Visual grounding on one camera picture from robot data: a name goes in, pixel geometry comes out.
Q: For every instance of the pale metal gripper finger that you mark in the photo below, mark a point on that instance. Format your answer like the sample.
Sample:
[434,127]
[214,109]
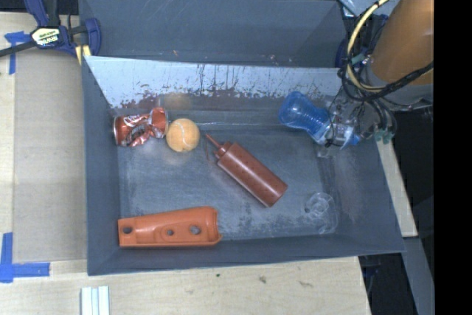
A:
[343,133]

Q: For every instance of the blue plastic bottle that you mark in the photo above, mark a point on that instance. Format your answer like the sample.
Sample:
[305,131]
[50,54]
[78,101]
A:
[302,116]

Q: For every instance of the clear glass cup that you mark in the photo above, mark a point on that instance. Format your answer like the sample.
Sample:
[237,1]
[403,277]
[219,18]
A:
[320,208]

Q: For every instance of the red-brown squeeze bottle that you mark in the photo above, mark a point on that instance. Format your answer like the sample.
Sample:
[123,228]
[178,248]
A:
[250,173]

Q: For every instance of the grey metal bin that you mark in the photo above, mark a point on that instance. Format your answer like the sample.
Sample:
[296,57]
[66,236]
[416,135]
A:
[221,121]

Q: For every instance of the orange tennis ball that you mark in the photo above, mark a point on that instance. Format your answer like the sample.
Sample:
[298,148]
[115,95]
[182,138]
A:
[183,135]

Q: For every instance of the orange plastic block with holes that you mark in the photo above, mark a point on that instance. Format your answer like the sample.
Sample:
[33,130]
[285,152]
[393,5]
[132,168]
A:
[166,228]

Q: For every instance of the crushed red drink can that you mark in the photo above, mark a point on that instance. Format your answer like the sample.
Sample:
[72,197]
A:
[138,128]

